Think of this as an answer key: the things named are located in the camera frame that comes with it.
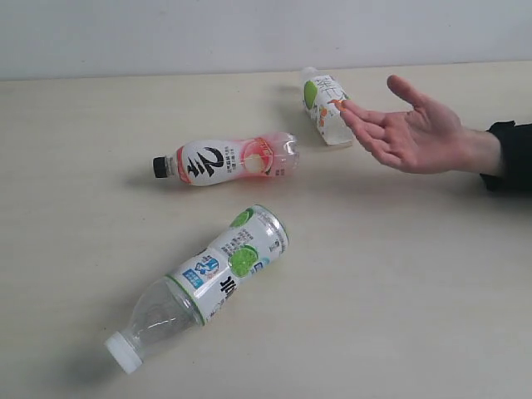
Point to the person's open bare hand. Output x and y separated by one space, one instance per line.
428 139

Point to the green orange tea bottle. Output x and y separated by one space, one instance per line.
322 97

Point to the lime label water bottle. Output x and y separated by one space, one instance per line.
191 294

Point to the pink peach soda bottle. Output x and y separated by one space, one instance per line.
211 162

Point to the black sleeved forearm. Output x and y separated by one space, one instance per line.
515 144

